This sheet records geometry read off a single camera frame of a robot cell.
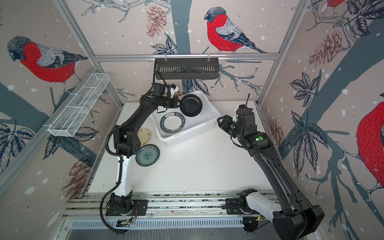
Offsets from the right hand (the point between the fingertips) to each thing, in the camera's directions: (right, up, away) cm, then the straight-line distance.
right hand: (217, 121), depth 72 cm
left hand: (-19, +11, +21) cm, 30 cm away
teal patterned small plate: (-41, -22, +21) cm, 51 cm away
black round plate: (-14, +10, +24) cm, 29 cm away
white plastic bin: (-3, 0, +39) cm, 39 cm away
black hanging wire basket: (-16, +37, +32) cm, 51 cm away
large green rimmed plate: (-28, -2, +35) cm, 44 cm away
